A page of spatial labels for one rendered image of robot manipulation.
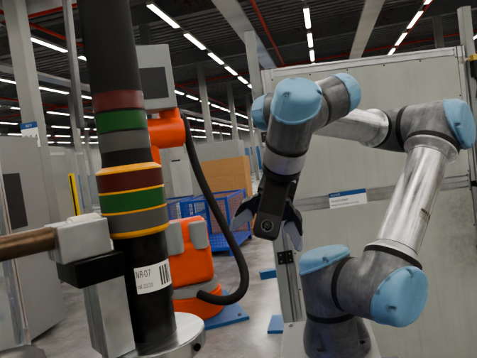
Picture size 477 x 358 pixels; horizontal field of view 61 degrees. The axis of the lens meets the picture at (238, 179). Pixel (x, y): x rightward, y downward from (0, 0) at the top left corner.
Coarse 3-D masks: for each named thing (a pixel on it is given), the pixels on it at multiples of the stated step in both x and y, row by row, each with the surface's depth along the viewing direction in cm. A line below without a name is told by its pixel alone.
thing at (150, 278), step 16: (112, 240) 27; (128, 240) 26; (144, 240) 26; (160, 240) 27; (128, 256) 26; (144, 256) 26; (160, 256) 27; (128, 272) 26; (144, 272) 26; (160, 272) 27; (128, 288) 26; (144, 288) 26; (160, 288) 26; (128, 304) 26; (144, 304) 26; (160, 304) 27; (144, 320) 26; (160, 320) 27; (144, 336) 26; (160, 336) 27
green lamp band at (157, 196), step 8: (128, 192) 25; (136, 192) 25; (144, 192) 26; (152, 192) 26; (160, 192) 27; (104, 200) 26; (112, 200) 25; (120, 200) 25; (128, 200) 25; (136, 200) 25; (144, 200) 26; (152, 200) 26; (160, 200) 27; (104, 208) 26; (112, 208) 25; (120, 208) 25; (128, 208) 25; (136, 208) 25; (144, 208) 26
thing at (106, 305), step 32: (64, 224) 24; (96, 224) 24; (64, 256) 23; (96, 256) 24; (96, 288) 24; (96, 320) 25; (128, 320) 25; (192, 320) 29; (128, 352) 25; (160, 352) 25; (192, 352) 26
